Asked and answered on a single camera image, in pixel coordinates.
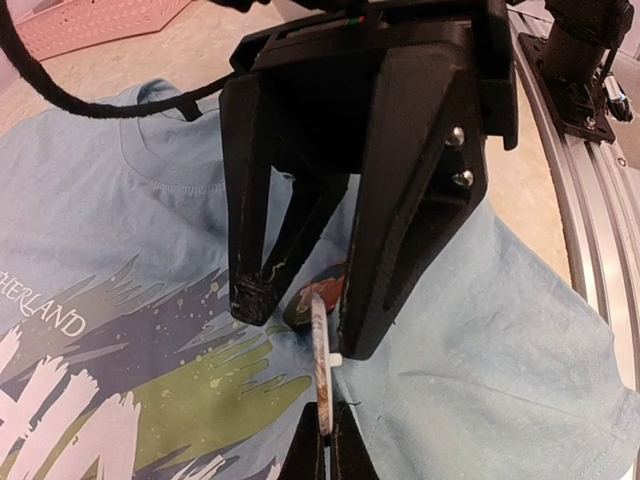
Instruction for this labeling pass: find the silver round brooch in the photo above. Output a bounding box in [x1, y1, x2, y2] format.
[311, 296, 343, 437]

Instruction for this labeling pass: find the pink plastic basket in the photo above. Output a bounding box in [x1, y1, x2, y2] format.
[14, 0, 189, 60]

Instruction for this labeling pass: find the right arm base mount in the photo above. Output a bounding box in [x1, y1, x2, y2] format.
[518, 0, 635, 144]

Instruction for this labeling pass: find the light blue printed t-shirt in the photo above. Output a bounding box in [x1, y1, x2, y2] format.
[1, 99, 639, 479]

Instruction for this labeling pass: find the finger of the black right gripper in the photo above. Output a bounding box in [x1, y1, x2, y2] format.
[220, 74, 350, 326]

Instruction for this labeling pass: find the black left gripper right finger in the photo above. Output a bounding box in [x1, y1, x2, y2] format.
[329, 401, 379, 480]

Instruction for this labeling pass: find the orange round brooch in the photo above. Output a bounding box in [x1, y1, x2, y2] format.
[283, 262, 346, 329]

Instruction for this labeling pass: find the aluminium front rail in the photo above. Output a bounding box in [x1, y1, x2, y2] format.
[504, 9, 640, 391]

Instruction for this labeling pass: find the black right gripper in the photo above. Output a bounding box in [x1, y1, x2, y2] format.
[230, 1, 518, 360]

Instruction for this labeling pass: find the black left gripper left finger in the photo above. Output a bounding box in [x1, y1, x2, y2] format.
[279, 402, 326, 480]

